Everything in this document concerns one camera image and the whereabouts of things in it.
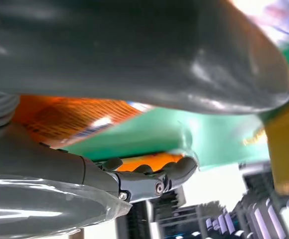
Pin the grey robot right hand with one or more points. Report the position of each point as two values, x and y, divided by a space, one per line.
110 49

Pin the yellow plastic wrapped cardboard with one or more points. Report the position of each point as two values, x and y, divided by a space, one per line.
287 148

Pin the green table mat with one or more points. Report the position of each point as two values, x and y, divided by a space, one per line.
221 138

